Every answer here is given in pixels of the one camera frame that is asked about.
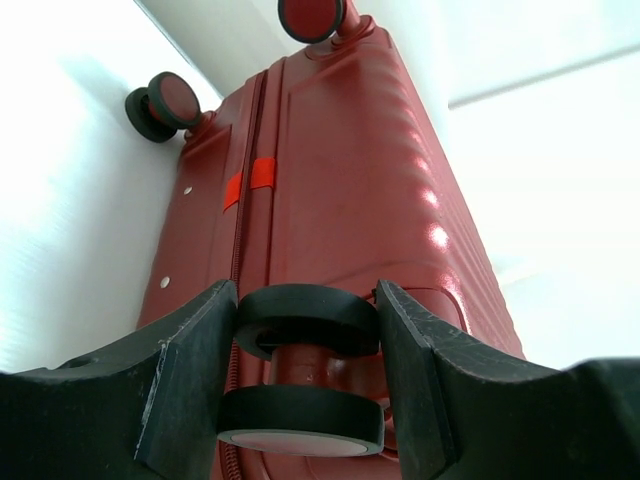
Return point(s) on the red hard-shell suitcase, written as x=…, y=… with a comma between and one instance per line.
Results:
x=322, y=169

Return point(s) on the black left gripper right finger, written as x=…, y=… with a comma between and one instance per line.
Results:
x=464, y=410

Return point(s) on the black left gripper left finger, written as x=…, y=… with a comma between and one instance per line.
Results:
x=142, y=407

